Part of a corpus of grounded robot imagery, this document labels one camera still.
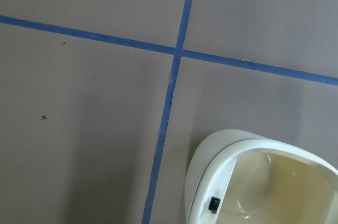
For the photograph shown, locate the white oval bin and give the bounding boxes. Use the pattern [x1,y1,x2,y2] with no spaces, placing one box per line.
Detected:
[184,129,337,223]

